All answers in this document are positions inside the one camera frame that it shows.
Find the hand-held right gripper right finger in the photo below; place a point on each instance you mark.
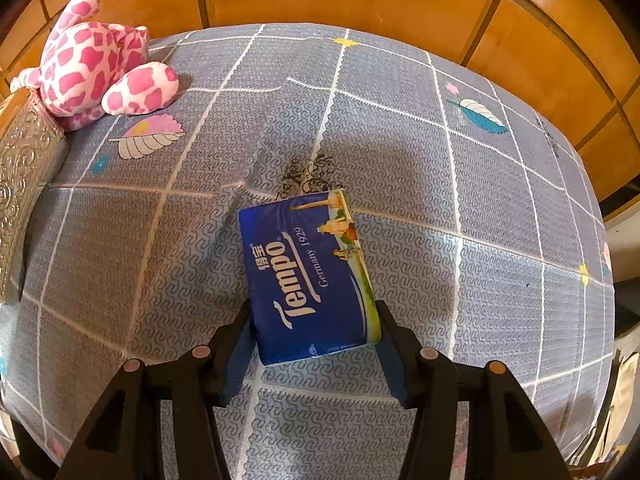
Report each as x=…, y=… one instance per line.
x=397, y=365

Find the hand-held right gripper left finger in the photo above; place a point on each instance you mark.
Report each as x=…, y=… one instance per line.
x=235, y=360

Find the blue tissue packet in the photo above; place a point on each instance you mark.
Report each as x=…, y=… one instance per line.
x=305, y=280

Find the black curly hair strands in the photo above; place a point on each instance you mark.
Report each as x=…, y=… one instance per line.
x=307, y=175

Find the beige bag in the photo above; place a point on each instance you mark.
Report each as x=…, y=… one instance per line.
x=620, y=405

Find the pink spotted plush toy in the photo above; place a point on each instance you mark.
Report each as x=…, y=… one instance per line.
x=85, y=65

